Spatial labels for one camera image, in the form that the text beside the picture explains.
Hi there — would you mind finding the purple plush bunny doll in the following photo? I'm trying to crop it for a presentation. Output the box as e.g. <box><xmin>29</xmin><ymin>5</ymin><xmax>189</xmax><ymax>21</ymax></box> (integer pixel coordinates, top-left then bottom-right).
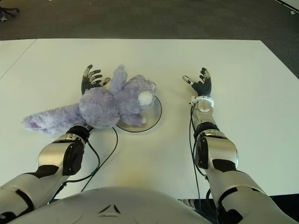
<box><xmin>21</xmin><ymin>64</ymin><xmax>157</xmax><ymax>136</ymax></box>

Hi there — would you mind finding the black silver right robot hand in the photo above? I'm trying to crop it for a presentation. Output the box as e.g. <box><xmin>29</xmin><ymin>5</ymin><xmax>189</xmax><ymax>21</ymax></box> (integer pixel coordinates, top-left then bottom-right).
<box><xmin>182</xmin><ymin>67</ymin><xmax>213</xmax><ymax>98</ymax></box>

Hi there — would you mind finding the silver robot torso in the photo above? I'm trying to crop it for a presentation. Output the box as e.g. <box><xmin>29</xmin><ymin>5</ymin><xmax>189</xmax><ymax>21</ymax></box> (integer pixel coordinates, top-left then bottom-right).
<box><xmin>14</xmin><ymin>186</ymin><xmax>211</xmax><ymax>224</ymax></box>

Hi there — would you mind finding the white plate with black rim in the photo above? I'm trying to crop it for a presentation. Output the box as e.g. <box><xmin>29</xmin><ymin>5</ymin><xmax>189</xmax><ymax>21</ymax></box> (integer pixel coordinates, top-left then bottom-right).
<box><xmin>115</xmin><ymin>94</ymin><xmax>163</xmax><ymax>133</ymax></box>

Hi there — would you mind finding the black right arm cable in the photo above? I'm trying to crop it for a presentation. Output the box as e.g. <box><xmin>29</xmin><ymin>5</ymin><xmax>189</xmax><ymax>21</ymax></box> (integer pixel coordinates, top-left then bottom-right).
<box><xmin>188</xmin><ymin>105</ymin><xmax>211</xmax><ymax>210</ymax></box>

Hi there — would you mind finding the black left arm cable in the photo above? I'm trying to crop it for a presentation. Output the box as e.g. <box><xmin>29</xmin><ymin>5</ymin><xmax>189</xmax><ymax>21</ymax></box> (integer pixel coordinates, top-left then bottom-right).
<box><xmin>46</xmin><ymin>126</ymin><xmax>119</xmax><ymax>206</ymax></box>

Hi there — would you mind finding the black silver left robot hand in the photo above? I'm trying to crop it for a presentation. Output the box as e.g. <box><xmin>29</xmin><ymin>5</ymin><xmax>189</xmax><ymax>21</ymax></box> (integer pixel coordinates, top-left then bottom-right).
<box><xmin>80</xmin><ymin>64</ymin><xmax>112</xmax><ymax>95</ymax></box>

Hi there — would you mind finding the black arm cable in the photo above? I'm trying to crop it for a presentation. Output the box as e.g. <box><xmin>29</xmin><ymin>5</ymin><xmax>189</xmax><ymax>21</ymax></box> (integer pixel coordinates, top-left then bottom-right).
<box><xmin>46</xmin><ymin>126</ymin><xmax>119</xmax><ymax>206</ymax></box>
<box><xmin>188</xmin><ymin>105</ymin><xmax>211</xmax><ymax>210</ymax></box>

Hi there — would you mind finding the black office chair base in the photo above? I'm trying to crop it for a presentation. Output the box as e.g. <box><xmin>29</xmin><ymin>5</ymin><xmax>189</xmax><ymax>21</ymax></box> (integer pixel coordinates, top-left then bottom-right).
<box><xmin>0</xmin><ymin>6</ymin><xmax>21</xmax><ymax>17</ymax></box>

